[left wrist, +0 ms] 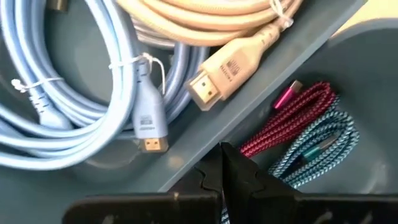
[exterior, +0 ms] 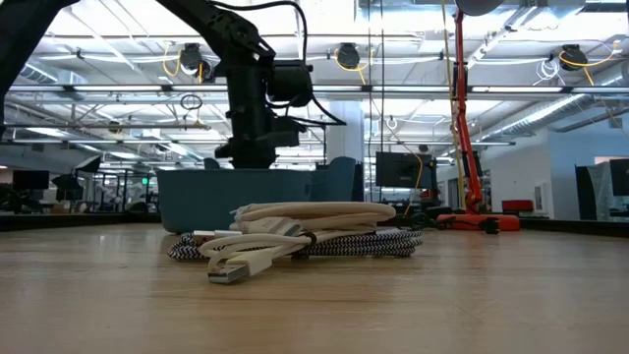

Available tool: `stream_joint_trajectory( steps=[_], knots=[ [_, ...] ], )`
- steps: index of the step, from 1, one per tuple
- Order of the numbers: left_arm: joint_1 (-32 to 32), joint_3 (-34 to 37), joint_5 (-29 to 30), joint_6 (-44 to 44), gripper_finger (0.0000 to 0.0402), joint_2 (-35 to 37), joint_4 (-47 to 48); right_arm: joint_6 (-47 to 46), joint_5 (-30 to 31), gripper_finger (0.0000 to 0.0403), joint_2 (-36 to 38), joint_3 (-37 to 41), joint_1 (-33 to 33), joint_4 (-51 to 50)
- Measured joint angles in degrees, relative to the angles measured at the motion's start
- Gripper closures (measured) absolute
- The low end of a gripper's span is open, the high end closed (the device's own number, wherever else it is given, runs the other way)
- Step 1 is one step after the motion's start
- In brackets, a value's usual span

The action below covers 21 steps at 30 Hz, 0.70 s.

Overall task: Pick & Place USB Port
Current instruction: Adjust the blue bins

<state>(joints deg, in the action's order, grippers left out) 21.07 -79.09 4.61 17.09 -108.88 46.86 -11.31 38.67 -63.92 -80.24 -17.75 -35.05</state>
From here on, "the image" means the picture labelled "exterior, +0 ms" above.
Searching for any short beige USB cable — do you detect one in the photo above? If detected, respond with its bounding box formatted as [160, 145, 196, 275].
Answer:
[198, 230, 318, 286]

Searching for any black ceiling cord reel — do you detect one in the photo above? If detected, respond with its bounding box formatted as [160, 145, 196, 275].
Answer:
[558, 43, 590, 73]
[177, 41, 206, 76]
[335, 41, 363, 71]

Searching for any black computer monitor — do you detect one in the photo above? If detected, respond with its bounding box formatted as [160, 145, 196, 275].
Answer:
[374, 150, 434, 190]
[608, 157, 629, 198]
[12, 169, 51, 192]

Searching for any red desk lamp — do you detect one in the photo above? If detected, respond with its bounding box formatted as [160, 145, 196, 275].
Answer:
[434, 0, 522, 233]

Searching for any black aluminium table frame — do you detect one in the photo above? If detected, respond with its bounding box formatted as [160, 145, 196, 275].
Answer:
[0, 210, 629, 239]

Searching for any black white braided cable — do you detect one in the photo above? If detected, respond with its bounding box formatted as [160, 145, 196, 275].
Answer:
[166, 228, 425, 262]

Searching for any red box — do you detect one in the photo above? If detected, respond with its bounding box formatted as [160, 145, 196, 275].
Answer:
[500, 199, 535, 214]

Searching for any large teal plastic bin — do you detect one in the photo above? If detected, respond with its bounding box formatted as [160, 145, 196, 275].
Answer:
[202, 155, 359, 204]

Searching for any black partition panel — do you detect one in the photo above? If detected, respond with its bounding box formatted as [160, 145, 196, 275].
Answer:
[574, 164, 599, 221]

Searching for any small teal plastic bin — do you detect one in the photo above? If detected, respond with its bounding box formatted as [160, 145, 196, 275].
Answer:
[155, 168, 316, 235]

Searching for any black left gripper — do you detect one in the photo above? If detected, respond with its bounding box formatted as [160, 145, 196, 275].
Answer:
[214, 111, 303, 171]

